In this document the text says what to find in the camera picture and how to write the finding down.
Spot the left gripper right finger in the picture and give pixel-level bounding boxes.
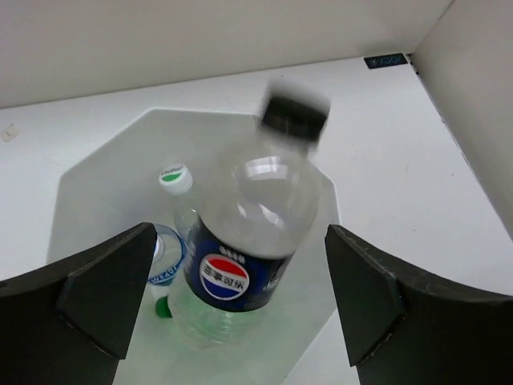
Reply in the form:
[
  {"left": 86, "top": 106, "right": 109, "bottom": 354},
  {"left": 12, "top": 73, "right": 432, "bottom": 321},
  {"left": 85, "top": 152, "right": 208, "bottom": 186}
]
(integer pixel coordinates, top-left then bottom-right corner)
[{"left": 325, "top": 225, "right": 512, "bottom": 384}]

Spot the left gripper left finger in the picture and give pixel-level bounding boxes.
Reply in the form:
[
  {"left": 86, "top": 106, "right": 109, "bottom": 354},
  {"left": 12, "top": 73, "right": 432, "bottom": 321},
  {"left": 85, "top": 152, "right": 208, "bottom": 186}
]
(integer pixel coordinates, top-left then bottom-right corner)
[{"left": 1, "top": 222, "right": 157, "bottom": 384}]

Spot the blue label clear bottle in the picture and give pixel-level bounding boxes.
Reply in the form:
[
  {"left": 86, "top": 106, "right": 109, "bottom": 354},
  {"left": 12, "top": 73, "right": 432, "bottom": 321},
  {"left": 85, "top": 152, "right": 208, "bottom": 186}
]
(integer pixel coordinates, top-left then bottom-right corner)
[{"left": 147, "top": 224, "right": 187, "bottom": 286}]

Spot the green label clear bottle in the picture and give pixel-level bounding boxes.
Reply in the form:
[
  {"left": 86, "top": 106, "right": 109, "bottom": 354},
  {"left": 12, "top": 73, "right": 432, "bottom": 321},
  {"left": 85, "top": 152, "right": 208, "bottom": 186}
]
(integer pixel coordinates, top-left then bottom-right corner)
[{"left": 158, "top": 163, "right": 200, "bottom": 244}]

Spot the Pepsi label clear bottle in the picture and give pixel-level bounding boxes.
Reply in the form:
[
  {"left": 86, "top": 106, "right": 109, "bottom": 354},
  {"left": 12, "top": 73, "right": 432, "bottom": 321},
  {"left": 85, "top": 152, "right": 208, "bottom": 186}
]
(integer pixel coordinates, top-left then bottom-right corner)
[{"left": 168, "top": 81, "right": 331, "bottom": 349}]

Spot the green plastic bottle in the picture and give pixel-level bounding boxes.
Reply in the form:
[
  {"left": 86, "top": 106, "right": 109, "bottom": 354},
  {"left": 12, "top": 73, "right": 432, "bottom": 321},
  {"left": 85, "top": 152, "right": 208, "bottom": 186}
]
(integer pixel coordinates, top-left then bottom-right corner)
[{"left": 155, "top": 296, "right": 172, "bottom": 318}]

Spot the white octagonal plastic bin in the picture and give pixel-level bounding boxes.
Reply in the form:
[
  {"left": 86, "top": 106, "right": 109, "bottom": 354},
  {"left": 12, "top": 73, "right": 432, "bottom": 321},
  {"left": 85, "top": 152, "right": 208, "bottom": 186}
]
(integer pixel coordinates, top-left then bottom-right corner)
[{"left": 46, "top": 106, "right": 341, "bottom": 385}]

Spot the right dark corner label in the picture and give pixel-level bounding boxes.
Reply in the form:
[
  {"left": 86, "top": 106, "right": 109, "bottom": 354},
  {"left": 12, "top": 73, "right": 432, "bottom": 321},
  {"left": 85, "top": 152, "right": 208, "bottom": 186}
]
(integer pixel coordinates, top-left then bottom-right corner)
[{"left": 364, "top": 53, "right": 409, "bottom": 70}]

